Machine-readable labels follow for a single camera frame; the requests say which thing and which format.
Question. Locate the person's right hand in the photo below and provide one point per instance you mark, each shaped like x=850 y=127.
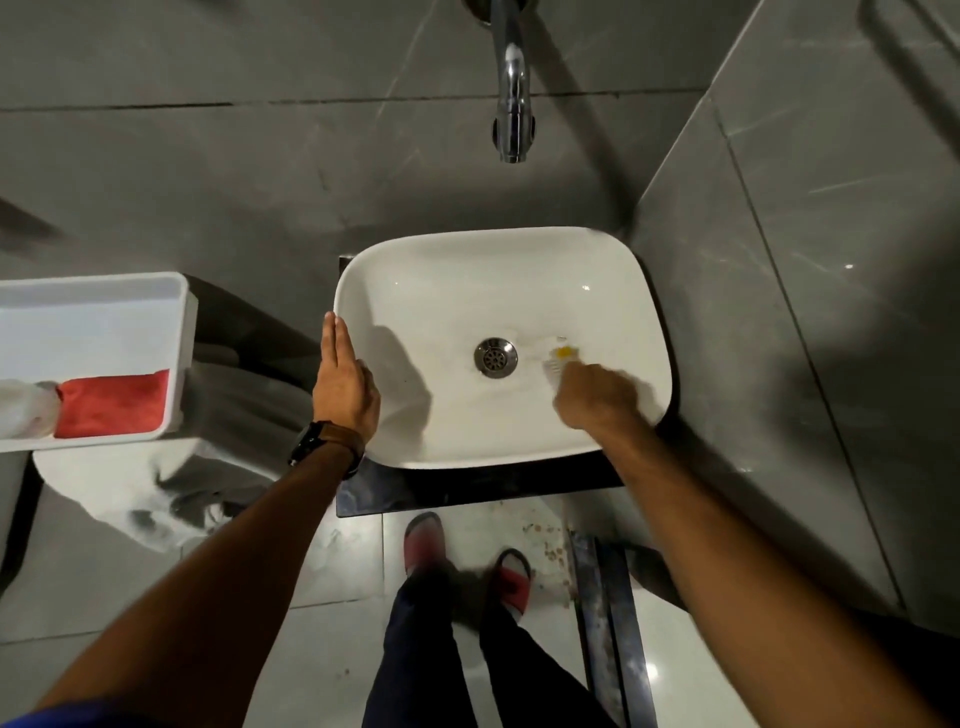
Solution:
x=596 y=397

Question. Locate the person's left hand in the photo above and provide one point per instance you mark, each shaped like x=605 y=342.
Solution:
x=341 y=394

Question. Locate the person's left thumb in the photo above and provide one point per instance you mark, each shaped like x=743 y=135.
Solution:
x=371 y=386

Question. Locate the person's right fingers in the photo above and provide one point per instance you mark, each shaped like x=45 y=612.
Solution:
x=570 y=394

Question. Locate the white yellow scrub brush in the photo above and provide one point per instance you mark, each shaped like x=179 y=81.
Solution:
x=562 y=354

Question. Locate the person's left forearm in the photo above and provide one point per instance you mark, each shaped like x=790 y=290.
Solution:
x=210 y=600

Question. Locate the person's right forearm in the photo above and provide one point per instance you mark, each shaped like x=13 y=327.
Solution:
x=750 y=585

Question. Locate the chrome sink drain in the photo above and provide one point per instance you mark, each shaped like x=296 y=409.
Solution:
x=496 y=358

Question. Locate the white ceramic sink basin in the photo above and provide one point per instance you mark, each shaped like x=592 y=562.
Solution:
x=450 y=300

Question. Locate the red slipper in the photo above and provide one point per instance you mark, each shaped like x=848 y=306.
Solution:
x=423 y=544
x=514 y=585

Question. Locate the metal floor door track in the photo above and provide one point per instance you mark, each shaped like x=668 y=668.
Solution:
x=611 y=630

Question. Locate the red cloth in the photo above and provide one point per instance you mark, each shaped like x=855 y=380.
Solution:
x=112 y=405

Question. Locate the dark trousers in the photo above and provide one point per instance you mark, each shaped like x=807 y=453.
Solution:
x=427 y=660

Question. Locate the white toilet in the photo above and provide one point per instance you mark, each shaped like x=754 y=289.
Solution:
x=105 y=480

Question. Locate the white plastic tray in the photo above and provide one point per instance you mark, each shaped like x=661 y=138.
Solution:
x=90 y=322

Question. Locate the translucent white plastic bottle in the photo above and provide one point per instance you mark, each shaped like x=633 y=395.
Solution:
x=26 y=409

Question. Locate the blue shirt sleeve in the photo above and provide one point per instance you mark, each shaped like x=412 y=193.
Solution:
x=82 y=716

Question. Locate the chrome wall faucet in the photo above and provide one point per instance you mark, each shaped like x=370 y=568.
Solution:
x=513 y=90

